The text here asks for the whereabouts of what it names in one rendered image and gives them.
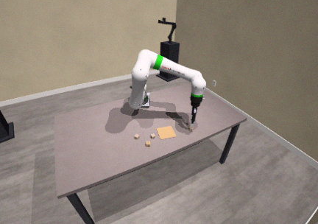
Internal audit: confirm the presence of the tan flat mat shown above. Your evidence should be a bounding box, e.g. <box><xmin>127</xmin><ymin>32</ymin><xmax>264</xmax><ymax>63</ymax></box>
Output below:
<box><xmin>156</xmin><ymin>126</ymin><xmax>176</xmax><ymax>140</ymax></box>

